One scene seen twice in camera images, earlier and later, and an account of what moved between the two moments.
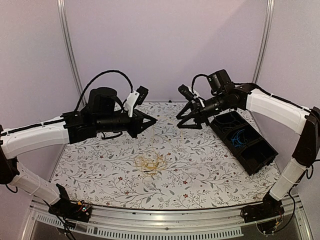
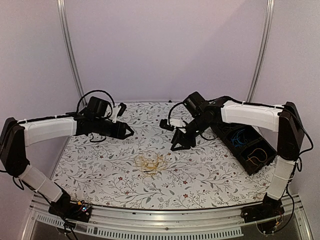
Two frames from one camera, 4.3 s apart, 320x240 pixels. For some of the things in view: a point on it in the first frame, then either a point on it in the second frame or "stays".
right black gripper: (199, 116) → (183, 139)
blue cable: (236, 141) stays
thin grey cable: (228, 123) → (229, 127)
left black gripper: (137, 126) → (120, 132)
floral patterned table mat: (166, 167) stays
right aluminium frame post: (268, 16) stays
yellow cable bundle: (153, 164) stays
